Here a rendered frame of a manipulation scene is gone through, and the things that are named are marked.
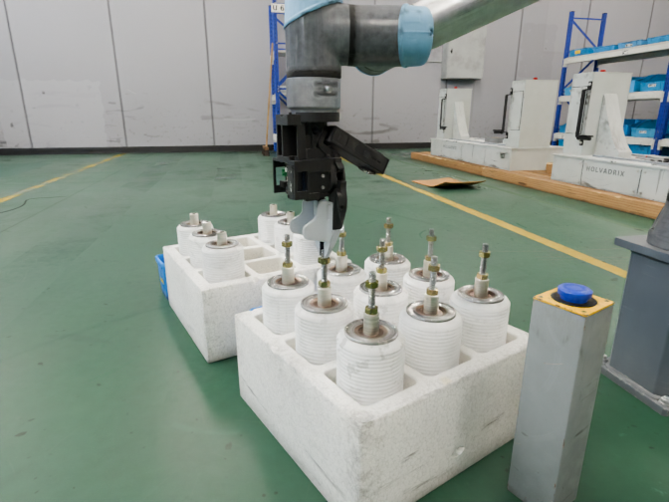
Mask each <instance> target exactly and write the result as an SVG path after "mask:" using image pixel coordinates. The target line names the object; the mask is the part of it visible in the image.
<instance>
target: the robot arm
mask: <svg viewBox="0 0 669 502"><path fill-rule="evenodd" d="M538 1H540V0H420V1H417V2H415V3H413V4H411V5H409V4H407V3H404V4H403V5H353V4H342V3H343V0H285V24H284V30H285V44H286V73H287V78H286V88H287V108H288V109H289V110H292V112H291V113H289V114H288V115H276V133H277V157H272V160H273V184H274V193H279V192H286V194H288V198H290V199H293V200H301V199H303V202H302V212H301V214H300V215H298V216H297V217H295V218H294V219H292V220H291V222H290V230H291V231H292V232H293V233H295V234H301V235H303V236H304V238H305V239H307V240H314V241H315V242H316V246H317V249H318V252H319V255H320V256H321V253H322V249H324V258H328V257H329V256H330V255H331V253H332V251H333V249H334V247H335V243H336V241H337V239H338V237H339V234H340V230H341V229H342V226H343V222H344V218H345V214H346V207H347V195H346V180H345V172H344V166H343V164H342V162H341V158H344V159H345V160H347V161H349V162H350V163H352V164H354V165H355V166H357V167H358V169H360V170H361V171H363V172H365V173H367V174H371V175H376V174H384V172H385V170H386V168H387V165H388V163H389V159H388V158H387V157H385V156H383V154H382V153H381V152H379V151H377V150H376V149H373V148H371V147H369V146H368V145H366V144H365V143H363V142H361V141H360V140H358V139H357V138H355V137H353V136H352V135H350V134H349V133H347V132H346V131H344V130H342V129H341V128H339V127H338V126H336V125H328V122H339V113H337V112H336V110H339V109H340V79H341V66H348V67H356V68H357V69H358V70H359V71H360V72H361V73H363V74H365V75H368V76H380V75H382V74H384V73H385V72H387V71H388V70H390V69H392V68H394V67H402V68H405V69H406V68H408V67H419V66H423V65H424V64H425V63H426V62H427V61H428V59H429V56H430V53H431V50H433V49H435V48H437V47H439V46H441V45H444V44H446V43H448V42H450V41H452V40H455V39H457V38H459V37H461V36H463V35H466V34H468V33H470V32H472V31H474V30H477V29H479V28H481V27H483V26H485V25H488V24H490V23H492V22H494V21H496V20H499V19H501V18H503V17H505V16H507V15H510V14H512V13H514V12H516V11H518V10H521V9H523V8H525V7H527V6H529V5H532V4H534V3H536V2H538ZM282 166H284V167H285V168H283V169H282V176H285V180H280V185H277V182H276V167H282ZM326 196H327V197H328V198H329V201H327V200H326V199H325V197H326ZM646 241H647V243H649V244H650V245H652V246H655V247H657V248H660V249H663V250H667V251H669V188H668V193H667V197H666V202H665V204H664V206H663V208H662V209H661V211H660V212H659V214H658V216H657V217H656V219H655V221H654V223H653V225H652V226H651V227H650V228H649V230H648V234H647V239H646Z"/></svg>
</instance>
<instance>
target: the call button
mask: <svg viewBox="0 0 669 502"><path fill-rule="evenodd" d="M557 292H558V293H559V294H560V297H561V298H562V299H563V300H565V301H567V302H571V303H577V304H583V303H586V302H587V301H588V300H589V299H591V298H592V293H593V291H592V290H591V289H590V288H588V287H586V286H583V285H580V284H575V283H563V284H560V285H558V286H557Z"/></svg>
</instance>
